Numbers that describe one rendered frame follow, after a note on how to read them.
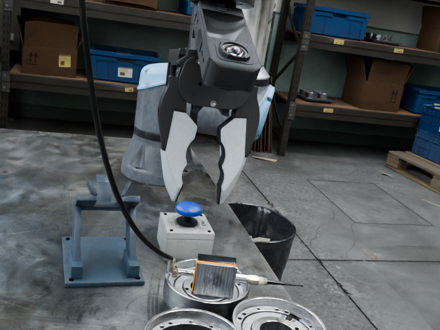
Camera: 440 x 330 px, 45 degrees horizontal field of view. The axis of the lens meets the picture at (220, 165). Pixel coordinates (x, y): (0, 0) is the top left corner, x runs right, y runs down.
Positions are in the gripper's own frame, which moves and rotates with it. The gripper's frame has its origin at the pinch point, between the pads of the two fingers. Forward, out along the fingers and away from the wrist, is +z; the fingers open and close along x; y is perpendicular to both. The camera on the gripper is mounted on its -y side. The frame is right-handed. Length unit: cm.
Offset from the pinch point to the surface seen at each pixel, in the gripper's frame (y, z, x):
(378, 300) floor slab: 143, 79, -124
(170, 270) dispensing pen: 8.1, 11.8, 0.3
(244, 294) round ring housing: 5.1, 13.3, -8.3
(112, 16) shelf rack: 339, -40, -9
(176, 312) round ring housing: 1.9, 14.1, 0.5
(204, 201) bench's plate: 43.6, 12.2, -12.3
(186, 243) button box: 20.2, 12.5, -4.2
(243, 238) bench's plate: 28.7, 14.2, -15.8
